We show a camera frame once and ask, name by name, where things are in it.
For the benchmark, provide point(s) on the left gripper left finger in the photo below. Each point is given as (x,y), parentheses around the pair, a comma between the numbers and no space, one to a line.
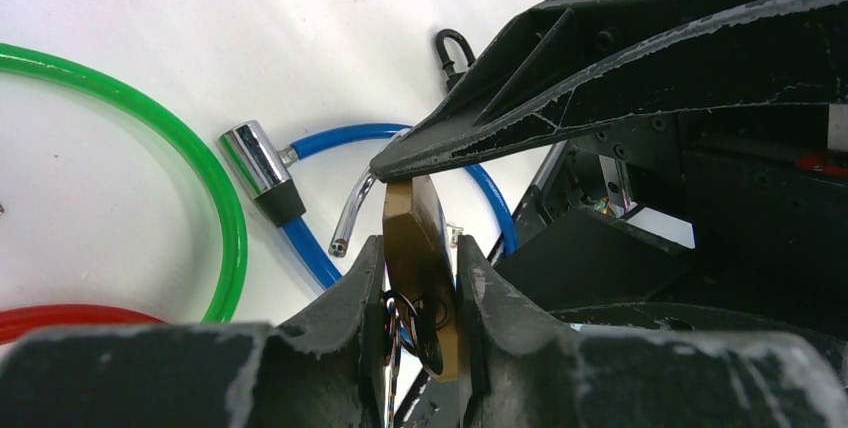
(323,367)

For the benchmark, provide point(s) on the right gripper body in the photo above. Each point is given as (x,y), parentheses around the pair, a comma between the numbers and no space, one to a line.
(759,188)

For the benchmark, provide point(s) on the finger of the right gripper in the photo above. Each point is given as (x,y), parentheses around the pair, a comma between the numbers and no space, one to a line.
(569,67)
(593,269)

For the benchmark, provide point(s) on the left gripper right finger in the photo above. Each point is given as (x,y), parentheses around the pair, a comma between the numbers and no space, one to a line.
(521,367)

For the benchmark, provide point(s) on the brass padlock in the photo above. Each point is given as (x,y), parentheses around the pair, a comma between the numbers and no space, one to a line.
(413,303)

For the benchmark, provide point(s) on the blue cable lock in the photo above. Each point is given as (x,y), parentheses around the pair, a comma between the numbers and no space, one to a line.
(264,172)

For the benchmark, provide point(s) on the red cable lock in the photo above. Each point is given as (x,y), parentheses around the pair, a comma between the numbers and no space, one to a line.
(17,322)

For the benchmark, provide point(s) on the green cable lock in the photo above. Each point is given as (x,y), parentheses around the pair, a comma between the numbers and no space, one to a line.
(232,221)

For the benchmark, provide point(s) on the black padlock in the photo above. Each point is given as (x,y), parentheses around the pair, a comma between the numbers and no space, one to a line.
(454,54)

